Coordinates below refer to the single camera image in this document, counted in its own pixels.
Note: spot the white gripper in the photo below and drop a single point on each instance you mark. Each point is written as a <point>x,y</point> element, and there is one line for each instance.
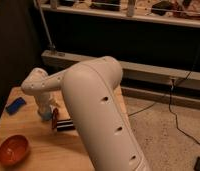
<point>44,100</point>

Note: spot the blue-grey ceramic cup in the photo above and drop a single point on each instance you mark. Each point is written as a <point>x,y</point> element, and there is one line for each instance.
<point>46,116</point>

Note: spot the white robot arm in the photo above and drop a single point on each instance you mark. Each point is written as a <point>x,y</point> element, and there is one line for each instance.
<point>88,92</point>

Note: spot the orange ceramic bowl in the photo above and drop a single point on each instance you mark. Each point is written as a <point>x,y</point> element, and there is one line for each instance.
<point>14,150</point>

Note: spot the red flat object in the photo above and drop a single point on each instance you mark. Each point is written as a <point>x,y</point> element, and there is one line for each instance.
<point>55,118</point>

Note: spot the black white striped box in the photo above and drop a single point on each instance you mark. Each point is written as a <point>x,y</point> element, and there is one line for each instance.
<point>65,125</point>

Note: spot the blue rectangular block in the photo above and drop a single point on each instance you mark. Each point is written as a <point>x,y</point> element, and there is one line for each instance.
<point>15,106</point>

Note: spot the wooden table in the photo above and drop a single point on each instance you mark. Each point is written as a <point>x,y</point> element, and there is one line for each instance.
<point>49,150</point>

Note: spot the metal shelf rack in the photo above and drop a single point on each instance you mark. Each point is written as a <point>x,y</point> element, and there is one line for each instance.
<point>126,14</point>

